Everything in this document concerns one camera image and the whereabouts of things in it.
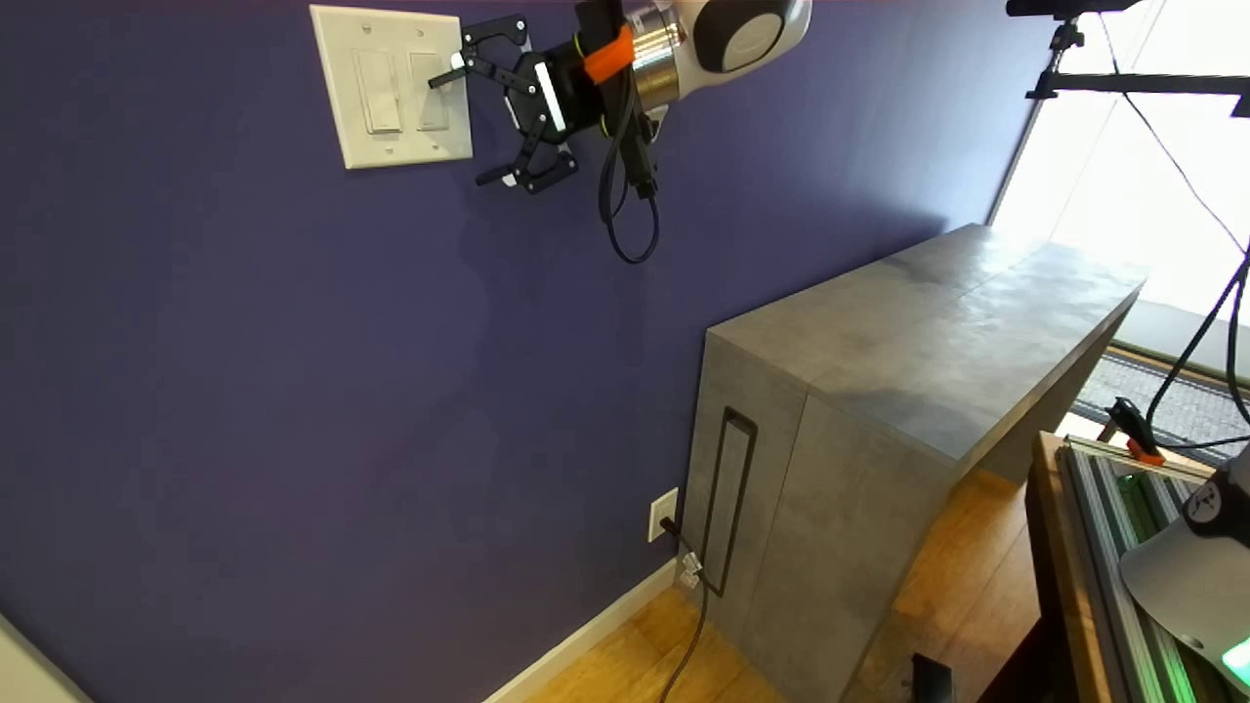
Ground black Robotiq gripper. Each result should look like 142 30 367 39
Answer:
427 10 626 195

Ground white slider light switch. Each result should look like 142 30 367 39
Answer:
409 45 456 135
359 49 407 140

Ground gray concrete console table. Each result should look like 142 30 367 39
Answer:
680 222 1152 703

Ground white baseboard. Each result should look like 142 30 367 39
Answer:
486 557 686 703

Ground red black clamp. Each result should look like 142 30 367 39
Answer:
1107 393 1170 467

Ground orange wrist strap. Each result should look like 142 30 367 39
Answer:
582 21 639 84

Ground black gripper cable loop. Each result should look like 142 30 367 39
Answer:
592 74 669 271

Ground white double switch wall plate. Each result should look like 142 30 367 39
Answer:
307 0 475 176

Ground white wall power outlet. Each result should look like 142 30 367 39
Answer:
646 483 683 547

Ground black power cord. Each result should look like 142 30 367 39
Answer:
655 513 715 703

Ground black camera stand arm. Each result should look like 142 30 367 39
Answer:
1022 15 1250 125

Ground black hanging cables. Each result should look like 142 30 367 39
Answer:
1140 242 1250 431

